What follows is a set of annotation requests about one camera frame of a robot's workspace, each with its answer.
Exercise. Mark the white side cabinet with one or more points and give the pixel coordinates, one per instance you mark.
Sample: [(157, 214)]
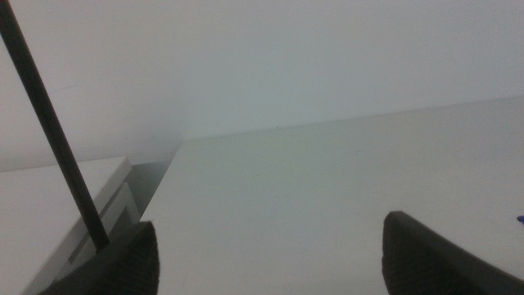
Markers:
[(32, 205)]

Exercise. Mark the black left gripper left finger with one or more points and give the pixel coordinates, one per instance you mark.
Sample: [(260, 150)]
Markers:
[(131, 266)]

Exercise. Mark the blue rectangular mat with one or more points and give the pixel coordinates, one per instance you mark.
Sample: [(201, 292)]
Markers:
[(521, 219)]

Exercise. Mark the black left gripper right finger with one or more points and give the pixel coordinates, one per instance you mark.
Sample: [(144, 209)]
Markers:
[(421, 262)]

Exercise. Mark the thin black rod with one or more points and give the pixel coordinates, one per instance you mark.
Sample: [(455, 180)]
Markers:
[(52, 123)]

